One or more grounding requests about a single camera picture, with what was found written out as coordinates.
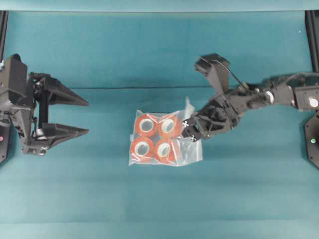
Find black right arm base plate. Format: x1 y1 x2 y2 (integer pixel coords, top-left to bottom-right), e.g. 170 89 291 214
304 110 319 169

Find red tape roll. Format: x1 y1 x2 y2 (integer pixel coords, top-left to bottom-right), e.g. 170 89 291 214
154 139 176 164
158 115 182 138
134 114 158 137
130 137 154 161

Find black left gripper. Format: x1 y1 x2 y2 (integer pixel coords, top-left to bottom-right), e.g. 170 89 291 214
0 72 89 156

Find black left frame rail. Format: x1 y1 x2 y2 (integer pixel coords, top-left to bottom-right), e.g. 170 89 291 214
0 10 9 61

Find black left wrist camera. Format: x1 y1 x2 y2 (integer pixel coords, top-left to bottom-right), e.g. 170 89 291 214
0 54 27 104

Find black right frame rail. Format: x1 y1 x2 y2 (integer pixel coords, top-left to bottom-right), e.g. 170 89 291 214
305 10 319 73

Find black frame rail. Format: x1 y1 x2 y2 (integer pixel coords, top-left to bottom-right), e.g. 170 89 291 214
305 10 319 73
0 10 9 61

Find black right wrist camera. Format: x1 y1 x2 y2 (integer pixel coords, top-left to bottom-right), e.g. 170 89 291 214
195 53 230 95

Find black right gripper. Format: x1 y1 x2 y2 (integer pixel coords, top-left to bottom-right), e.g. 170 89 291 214
182 87 252 142

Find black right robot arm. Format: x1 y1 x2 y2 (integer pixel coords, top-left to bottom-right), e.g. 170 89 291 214
182 72 319 142

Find clear zip bag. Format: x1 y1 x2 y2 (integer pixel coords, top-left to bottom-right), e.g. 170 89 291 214
129 97 203 167

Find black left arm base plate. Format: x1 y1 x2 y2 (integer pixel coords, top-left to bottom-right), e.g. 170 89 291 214
0 119 11 163

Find black right camera cable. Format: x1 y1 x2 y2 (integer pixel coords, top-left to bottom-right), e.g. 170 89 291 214
214 59 250 88

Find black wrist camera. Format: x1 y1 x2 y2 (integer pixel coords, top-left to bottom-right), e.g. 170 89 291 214
195 53 230 95
0 54 27 104

